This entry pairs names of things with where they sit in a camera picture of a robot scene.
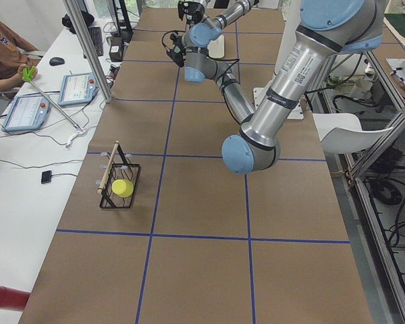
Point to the metal rod green handle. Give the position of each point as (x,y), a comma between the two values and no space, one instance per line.
(28,76)

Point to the person in brown shirt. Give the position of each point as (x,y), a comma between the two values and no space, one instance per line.
(12,59)

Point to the white plastic chair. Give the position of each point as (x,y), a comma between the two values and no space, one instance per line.
(342,133)

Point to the black wire cup rack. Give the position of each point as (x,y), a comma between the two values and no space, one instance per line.
(119,166)

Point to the red cylinder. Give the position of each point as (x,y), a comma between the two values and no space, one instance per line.
(13,299)

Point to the cream rabbit tray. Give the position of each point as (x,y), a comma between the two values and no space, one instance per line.
(216,48)

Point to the small black box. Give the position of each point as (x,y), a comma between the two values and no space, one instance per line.
(46,177)

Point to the near blue teach pendant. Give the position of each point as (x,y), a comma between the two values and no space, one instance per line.
(27,113)

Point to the yellow cup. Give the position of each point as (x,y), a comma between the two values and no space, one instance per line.
(123,188)

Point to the blue teach pendant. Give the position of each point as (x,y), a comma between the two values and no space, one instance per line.
(27,113)
(77,89)

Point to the black keyboard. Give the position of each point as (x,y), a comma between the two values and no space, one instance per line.
(96,36)

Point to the aluminium frame post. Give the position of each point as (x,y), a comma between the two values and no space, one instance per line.
(88,48)

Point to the black computer mouse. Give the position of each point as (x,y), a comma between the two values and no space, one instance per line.
(56,61)

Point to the far blue teach pendant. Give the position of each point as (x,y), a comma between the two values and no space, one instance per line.
(77,89)

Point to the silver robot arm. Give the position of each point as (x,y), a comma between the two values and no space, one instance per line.
(326,28)
(228,16)

